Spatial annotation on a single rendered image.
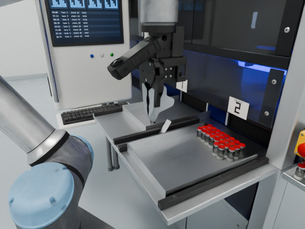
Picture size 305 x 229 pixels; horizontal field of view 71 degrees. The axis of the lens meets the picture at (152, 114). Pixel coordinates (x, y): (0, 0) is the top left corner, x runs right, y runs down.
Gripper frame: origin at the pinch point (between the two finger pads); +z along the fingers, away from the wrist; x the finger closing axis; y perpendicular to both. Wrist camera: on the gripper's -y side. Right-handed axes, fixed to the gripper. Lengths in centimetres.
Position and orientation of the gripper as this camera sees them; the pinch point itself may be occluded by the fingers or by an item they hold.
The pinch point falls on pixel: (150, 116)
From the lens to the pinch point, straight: 50.6
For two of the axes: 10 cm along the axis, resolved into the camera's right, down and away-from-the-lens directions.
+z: 0.0, 9.1, 4.1
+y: 8.9, -1.9, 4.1
